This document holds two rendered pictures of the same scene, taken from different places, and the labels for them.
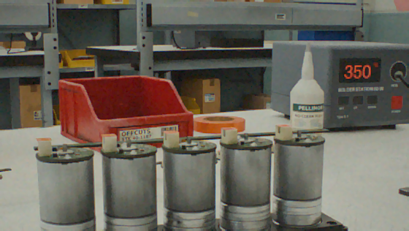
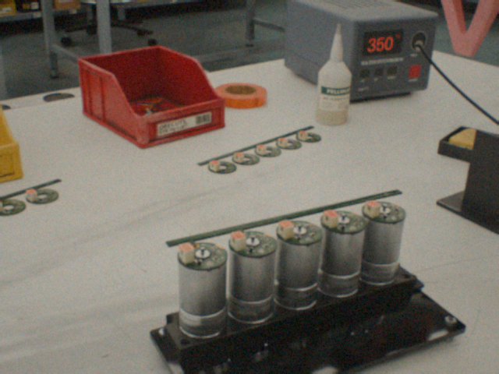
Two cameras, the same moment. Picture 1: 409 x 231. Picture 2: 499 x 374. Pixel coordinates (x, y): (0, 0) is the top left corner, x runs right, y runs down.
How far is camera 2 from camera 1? 14 cm
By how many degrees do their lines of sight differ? 17
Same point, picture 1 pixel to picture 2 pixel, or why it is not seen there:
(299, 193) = (384, 259)
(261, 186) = (356, 259)
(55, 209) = (199, 305)
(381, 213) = (427, 234)
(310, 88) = (339, 72)
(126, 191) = (255, 281)
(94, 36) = not seen: outside the picture
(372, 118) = (391, 88)
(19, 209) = (102, 245)
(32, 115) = not seen: outside the picture
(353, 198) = not seen: hidden behind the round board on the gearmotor
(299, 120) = (327, 103)
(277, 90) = (292, 49)
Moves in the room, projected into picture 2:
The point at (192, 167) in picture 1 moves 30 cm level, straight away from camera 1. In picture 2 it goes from (306, 255) to (228, 84)
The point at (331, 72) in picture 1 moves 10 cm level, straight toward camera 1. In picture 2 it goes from (355, 46) to (364, 72)
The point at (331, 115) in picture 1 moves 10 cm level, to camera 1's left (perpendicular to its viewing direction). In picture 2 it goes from (353, 89) to (263, 90)
